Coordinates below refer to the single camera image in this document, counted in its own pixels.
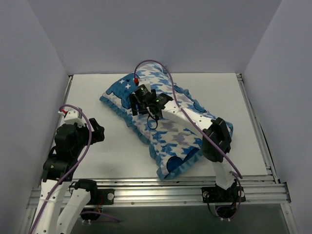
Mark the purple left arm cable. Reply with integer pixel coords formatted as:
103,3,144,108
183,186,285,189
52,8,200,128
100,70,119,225
28,104,93,234

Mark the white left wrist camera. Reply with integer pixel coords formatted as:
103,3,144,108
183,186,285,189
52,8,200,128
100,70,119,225
58,109,85,127

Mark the aluminium rail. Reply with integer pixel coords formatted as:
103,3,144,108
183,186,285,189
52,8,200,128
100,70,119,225
53,75,73,136
236,74,280,183

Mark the aluminium left side rail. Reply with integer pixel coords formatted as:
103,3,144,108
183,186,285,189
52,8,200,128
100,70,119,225
53,75,73,136

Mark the blue houndstooth pillow with pillowcase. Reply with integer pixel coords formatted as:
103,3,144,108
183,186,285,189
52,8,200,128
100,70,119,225
98,62,235,181

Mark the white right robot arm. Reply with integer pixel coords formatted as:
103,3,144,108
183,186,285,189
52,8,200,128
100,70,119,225
129,83,242,201

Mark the aluminium front rail frame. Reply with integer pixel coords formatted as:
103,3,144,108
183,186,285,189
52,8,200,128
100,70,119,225
26,176,292,208

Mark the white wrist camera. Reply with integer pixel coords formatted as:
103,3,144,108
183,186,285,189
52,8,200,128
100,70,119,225
134,78,151,87
58,109,85,127

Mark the aluminium right side rail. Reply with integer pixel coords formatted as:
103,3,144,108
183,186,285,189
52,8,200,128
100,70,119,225
236,74,280,183

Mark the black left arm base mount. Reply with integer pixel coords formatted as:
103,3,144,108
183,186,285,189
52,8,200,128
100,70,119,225
87,189,115,205

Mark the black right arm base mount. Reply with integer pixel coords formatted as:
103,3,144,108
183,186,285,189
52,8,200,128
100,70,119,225
201,186,240,203

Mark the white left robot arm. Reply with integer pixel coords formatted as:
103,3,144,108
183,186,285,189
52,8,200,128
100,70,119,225
30,118,104,234

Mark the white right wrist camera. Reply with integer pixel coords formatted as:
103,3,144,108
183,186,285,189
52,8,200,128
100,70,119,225
134,78,151,87

